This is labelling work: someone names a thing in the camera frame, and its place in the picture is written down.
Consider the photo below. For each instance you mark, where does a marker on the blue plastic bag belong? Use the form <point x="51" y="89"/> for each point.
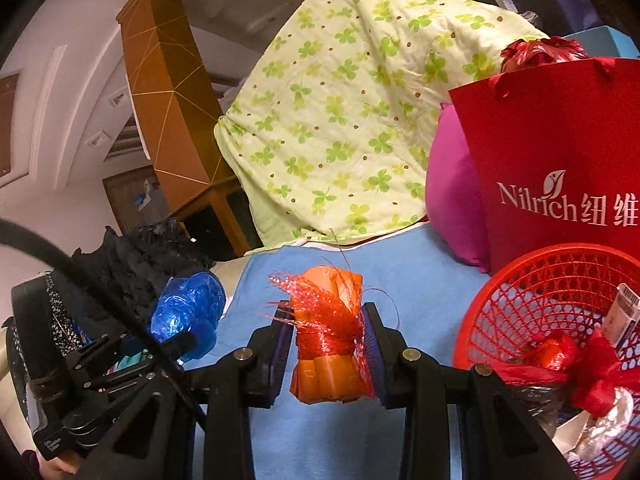
<point x="185" y="305"/>

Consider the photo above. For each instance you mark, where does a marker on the brown wooden cabinet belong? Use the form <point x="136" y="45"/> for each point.
<point x="165" y="100"/>

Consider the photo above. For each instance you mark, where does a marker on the magenta pillow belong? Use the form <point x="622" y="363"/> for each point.
<point x="452" y="195"/>

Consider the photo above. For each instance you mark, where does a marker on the silver foil wrapper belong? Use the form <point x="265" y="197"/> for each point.
<point x="605" y="425"/>

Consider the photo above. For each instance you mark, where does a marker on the orange plastic bag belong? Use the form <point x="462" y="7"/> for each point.
<point x="330" y="375"/>

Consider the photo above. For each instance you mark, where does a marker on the light blue blanket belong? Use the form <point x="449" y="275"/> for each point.
<point x="415" y="270"/>

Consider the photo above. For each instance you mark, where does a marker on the red paper bag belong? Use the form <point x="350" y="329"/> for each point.
<point x="540" y="150"/>

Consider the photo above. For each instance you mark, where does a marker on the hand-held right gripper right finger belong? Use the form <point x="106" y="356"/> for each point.
<point x="374" y="355"/>

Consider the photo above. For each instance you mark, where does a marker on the brown wooden door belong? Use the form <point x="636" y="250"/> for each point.
<point x="125" y="195"/>

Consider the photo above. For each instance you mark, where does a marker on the white paper piece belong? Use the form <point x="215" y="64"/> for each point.
<point x="570" y="432"/>

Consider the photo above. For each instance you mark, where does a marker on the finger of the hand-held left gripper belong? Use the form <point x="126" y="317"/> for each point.
<point x="182" y="344"/>

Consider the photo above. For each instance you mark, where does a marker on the red mesh net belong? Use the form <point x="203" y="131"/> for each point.
<point x="320" y="340"/>

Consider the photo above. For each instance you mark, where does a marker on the red plastic basket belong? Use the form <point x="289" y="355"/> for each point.
<point x="525" y="280"/>

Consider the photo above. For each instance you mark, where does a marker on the red crumpled plastic wrap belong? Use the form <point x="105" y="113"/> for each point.
<point x="530" y="52"/>

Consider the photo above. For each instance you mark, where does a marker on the red plastic bag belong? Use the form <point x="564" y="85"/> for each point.
<point x="595" y="365"/>

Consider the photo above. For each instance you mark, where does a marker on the white bed sheet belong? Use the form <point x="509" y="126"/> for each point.
<point x="229" y="272"/>

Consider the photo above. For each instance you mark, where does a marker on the teal box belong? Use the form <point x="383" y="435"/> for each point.
<point x="605" y="40"/>

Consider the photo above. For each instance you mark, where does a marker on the black cloth pile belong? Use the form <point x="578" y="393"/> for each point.
<point x="130" y="260"/>

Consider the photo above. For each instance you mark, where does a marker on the green clover print quilt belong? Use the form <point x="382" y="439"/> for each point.
<point x="350" y="110"/>

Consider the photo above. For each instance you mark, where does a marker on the white cardboard box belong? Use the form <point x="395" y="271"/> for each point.
<point x="622" y="315"/>

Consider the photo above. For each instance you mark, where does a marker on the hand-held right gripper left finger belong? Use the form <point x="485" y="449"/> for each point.
<point x="280" y="355"/>

